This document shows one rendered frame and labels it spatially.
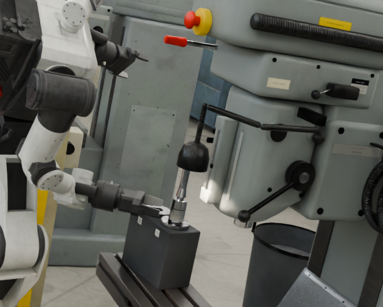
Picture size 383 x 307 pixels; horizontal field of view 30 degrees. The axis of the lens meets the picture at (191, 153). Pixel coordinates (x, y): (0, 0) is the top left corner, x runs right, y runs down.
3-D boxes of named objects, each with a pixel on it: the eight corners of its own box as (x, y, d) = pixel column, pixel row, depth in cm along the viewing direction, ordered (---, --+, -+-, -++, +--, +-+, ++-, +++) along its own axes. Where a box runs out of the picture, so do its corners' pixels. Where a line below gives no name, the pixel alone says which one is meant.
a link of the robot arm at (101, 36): (92, 73, 233) (66, 62, 225) (87, 47, 238) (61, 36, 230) (115, 54, 227) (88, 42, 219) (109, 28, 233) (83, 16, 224)
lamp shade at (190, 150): (170, 163, 163) (175, 137, 162) (190, 161, 168) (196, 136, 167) (192, 173, 158) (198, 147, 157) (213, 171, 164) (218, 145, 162)
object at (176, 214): (165, 218, 218) (168, 200, 217) (174, 217, 222) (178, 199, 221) (176, 223, 215) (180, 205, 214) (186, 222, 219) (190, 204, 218)
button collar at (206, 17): (201, 36, 155) (206, 9, 154) (189, 32, 160) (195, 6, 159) (209, 38, 156) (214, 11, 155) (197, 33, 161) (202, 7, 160)
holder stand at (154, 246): (158, 290, 215) (170, 229, 210) (120, 260, 232) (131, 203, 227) (189, 287, 222) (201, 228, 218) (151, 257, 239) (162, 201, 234)
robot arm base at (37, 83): (28, 122, 171) (41, 80, 166) (17, 97, 180) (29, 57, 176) (86, 130, 178) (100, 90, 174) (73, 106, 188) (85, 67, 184)
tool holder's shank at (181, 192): (173, 198, 217) (180, 162, 215) (179, 197, 220) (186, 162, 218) (181, 201, 215) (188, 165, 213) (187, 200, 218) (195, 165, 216)
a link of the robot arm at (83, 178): (102, 211, 222) (67, 203, 222) (110, 178, 224) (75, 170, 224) (98, 207, 211) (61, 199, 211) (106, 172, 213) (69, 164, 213)
